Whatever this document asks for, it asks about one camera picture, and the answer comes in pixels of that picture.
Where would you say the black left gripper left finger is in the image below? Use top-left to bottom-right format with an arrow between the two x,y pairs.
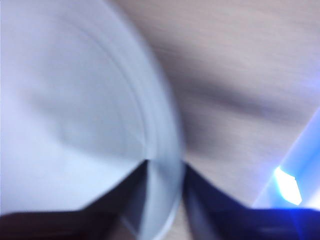
0,159 -> 151,240

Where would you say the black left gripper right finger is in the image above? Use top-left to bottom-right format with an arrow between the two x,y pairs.
184,161 -> 320,240

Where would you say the blue plate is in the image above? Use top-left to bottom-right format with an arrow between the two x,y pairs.
0,0 -> 187,240

